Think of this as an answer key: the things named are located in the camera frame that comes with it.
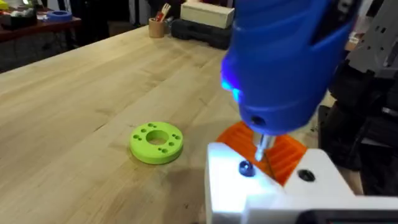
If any left gripper white and orange left finger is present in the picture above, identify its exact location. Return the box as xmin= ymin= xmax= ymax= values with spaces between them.
xmin=204 ymin=121 xmax=284 ymax=224

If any left gripper white and orange right finger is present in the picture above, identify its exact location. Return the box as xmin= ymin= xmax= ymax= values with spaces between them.
xmin=266 ymin=134 xmax=357 ymax=197

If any blue electric screwdriver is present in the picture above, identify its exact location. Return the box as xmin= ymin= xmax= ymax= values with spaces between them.
xmin=220 ymin=0 xmax=363 ymax=162

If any green disc with holes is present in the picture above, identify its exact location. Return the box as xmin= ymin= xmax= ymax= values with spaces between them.
xmin=129 ymin=121 xmax=184 ymax=165

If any black tool case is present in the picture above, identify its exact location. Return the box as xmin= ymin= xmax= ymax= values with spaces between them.
xmin=170 ymin=18 xmax=233 ymax=50

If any wooden cup with utensils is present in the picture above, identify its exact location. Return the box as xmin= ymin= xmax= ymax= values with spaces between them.
xmin=148 ymin=2 xmax=172 ymax=39

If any pale cardboard box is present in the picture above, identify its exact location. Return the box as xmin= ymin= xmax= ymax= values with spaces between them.
xmin=180 ymin=0 xmax=235 ymax=30

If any blue tape roll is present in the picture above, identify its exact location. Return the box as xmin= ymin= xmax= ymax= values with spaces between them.
xmin=46 ymin=9 xmax=73 ymax=22

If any dark red side table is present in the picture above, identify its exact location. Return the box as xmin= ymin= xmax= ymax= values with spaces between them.
xmin=0 ymin=17 xmax=83 ymax=43

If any black tray with clutter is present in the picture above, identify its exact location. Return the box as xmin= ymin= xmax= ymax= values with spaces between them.
xmin=0 ymin=7 xmax=39 ymax=31

